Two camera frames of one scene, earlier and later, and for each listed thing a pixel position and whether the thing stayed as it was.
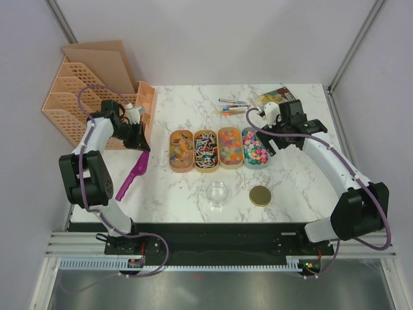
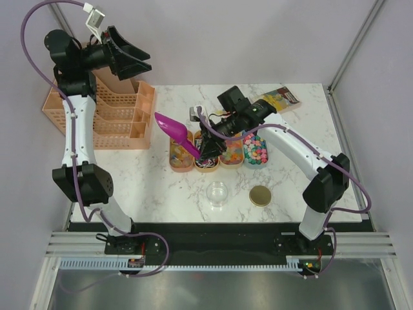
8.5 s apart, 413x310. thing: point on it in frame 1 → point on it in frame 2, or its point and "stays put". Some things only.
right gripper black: x=266 y=138 → x=211 y=145
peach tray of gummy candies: x=181 y=150 stays put
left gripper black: x=140 y=143 → x=124 y=66
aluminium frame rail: x=86 y=243 stays put
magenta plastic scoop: x=139 y=169 → x=179 y=132
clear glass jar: x=217 y=192 stays put
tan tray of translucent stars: x=230 y=148 stays put
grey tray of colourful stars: x=255 y=153 stays put
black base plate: x=224 y=243 stays put
